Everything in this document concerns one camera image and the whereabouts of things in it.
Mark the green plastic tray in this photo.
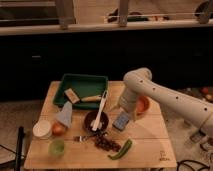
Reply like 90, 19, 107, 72
53, 73, 108, 107

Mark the orange fruit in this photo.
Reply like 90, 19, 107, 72
52, 123, 66, 136

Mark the bunch of dark grapes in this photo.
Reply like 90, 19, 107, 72
95, 135, 121, 152

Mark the white cup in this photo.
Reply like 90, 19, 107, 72
33, 120, 52, 139

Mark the brown sponge block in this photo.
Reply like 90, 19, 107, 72
65, 88, 80, 104

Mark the white spatula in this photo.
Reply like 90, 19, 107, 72
92, 90, 107, 131

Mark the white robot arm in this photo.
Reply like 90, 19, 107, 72
118, 68, 213, 138

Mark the green cup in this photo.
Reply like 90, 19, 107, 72
48, 139, 65, 157

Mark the dark brown bowl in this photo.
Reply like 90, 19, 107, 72
83, 110, 110, 134

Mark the green pepper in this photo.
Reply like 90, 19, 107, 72
108, 139, 133, 160

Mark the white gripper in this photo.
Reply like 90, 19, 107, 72
118, 88, 138, 120

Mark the orange bowl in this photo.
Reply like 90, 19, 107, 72
136, 96, 150, 116

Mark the blue sponge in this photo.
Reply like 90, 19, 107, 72
113, 112, 130, 131

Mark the wooden folding table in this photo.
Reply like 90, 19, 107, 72
23, 80, 178, 170

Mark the grey cloth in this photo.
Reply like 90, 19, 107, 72
55, 101, 72, 128

